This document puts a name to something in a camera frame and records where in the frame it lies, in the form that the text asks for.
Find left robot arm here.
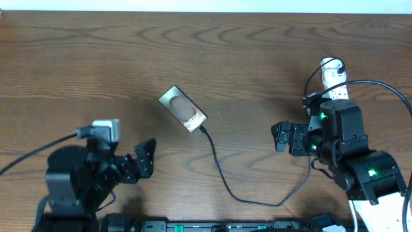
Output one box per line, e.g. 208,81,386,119
33,137,156,231

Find white power strip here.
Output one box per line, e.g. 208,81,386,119
321,57,349,100

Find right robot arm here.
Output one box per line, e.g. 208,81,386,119
271,99,411,231

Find black USB charging cable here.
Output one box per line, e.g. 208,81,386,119
198,57,346,208

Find white power strip cord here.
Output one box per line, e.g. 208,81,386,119
349,200,359,232

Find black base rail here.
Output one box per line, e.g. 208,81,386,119
99,213,368,232

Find Galaxy smartphone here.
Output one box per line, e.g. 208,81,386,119
158,85,208,133

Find white USB charger plug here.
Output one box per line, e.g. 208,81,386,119
322,69,346,89

